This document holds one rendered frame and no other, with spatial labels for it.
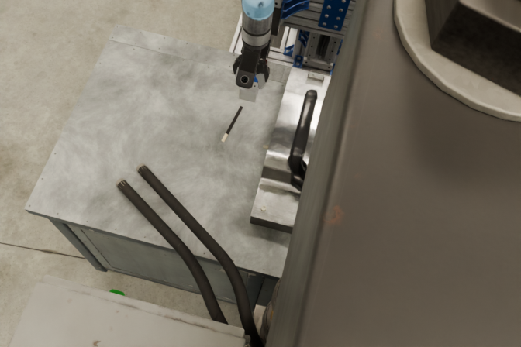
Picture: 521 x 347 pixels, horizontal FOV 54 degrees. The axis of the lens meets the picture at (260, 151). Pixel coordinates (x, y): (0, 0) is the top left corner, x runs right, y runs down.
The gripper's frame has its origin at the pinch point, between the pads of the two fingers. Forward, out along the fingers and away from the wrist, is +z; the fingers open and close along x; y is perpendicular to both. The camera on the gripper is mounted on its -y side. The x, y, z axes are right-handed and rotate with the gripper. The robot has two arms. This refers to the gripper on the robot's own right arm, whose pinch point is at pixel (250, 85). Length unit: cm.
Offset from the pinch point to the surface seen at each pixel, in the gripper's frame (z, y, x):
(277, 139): 3.3, -13.4, -12.0
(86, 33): 95, 70, 104
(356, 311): -106, -78, -19
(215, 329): -52, -74, -12
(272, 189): 8.9, -26.3, -14.0
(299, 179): 7.5, -21.8, -20.7
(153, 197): 14.9, -35.7, 18.7
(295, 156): 3.9, -17.0, -17.9
